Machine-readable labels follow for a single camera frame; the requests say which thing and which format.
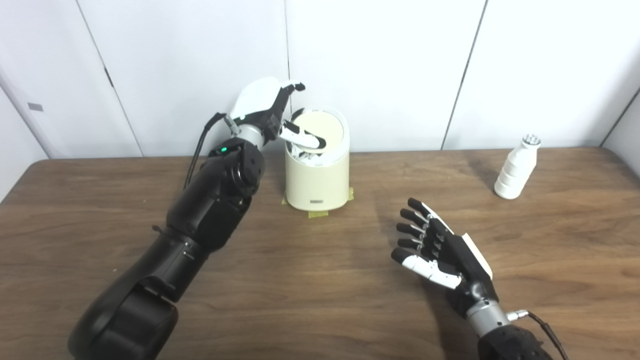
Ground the cream-colored bin body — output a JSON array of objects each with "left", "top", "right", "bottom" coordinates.
[{"left": 284, "top": 106, "right": 350, "bottom": 212}]

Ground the small white plastic bottle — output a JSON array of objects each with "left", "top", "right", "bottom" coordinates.
[{"left": 494, "top": 134, "right": 542, "bottom": 200}]

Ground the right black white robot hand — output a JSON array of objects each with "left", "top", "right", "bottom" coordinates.
[{"left": 391, "top": 198, "right": 499, "bottom": 317}]

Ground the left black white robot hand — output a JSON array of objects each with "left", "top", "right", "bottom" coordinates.
[{"left": 227, "top": 76, "right": 327, "bottom": 151}]

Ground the round cream bin lid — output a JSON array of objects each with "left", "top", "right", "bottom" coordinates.
[{"left": 292, "top": 111, "right": 345, "bottom": 148}]

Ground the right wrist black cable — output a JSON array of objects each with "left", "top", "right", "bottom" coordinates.
[{"left": 507, "top": 310, "right": 568, "bottom": 360}]

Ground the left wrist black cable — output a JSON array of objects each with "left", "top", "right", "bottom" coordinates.
[{"left": 183, "top": 112, "right": 236, "bottom": 191}]

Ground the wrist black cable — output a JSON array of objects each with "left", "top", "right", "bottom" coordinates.
[
  {"left": 507, "top": 310, "right": 568, "bottom": 360},
  {"left": 183, "top": 112, "right": 236, "bottom": 191}
]

